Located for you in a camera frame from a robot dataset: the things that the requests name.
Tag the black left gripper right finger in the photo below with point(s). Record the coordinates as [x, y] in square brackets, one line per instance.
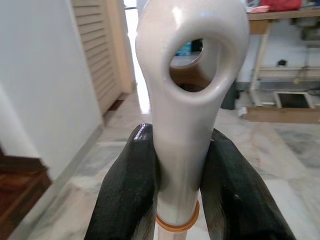
[237, 200]

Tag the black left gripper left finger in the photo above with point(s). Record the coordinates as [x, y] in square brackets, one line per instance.
[125, 190]

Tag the long wooden plank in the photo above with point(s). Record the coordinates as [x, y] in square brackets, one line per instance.
[282, 114]

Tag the dark wooden staircase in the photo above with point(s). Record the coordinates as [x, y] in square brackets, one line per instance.
[20, 185]

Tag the white framed dark panel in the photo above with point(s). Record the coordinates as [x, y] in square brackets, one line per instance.
[293, 99]

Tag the cream louvered door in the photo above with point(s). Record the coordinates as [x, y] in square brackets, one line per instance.
[100, 50]

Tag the red cloth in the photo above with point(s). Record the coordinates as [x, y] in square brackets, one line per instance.
[282, 4]

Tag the white frame workbench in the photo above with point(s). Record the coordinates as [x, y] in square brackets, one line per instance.
[260, 62]

